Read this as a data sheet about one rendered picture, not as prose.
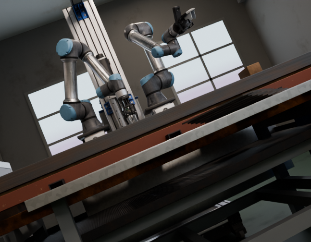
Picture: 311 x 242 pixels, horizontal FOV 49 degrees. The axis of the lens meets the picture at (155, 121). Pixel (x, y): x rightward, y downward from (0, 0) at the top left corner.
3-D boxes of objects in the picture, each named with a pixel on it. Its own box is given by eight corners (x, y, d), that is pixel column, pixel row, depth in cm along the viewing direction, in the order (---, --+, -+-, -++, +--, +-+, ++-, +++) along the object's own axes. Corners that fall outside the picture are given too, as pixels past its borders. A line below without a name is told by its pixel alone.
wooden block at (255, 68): (263, 72, 146) (258, 61, 146) (251, 77, 145) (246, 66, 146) (253, 78, 158) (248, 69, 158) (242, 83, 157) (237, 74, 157)
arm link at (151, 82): (142, 97, 248) (135, 80, 249) (156, 93, 255) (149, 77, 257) (150, 91, 238) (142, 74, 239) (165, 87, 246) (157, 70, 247)
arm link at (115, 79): (111, 78, 216) (121, 72, 212) (118, 94, 215) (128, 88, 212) (104, 78, 209) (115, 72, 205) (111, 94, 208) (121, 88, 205)
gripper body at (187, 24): (194, 23, 218) (184, 33, 228) (188, 12, 218) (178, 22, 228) (187, 26, 214) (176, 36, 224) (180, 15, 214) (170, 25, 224)
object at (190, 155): (294, 166, 218) (271, 116, 221) (105, 258, 191) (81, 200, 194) (291, 166, 222) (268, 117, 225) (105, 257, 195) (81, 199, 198)
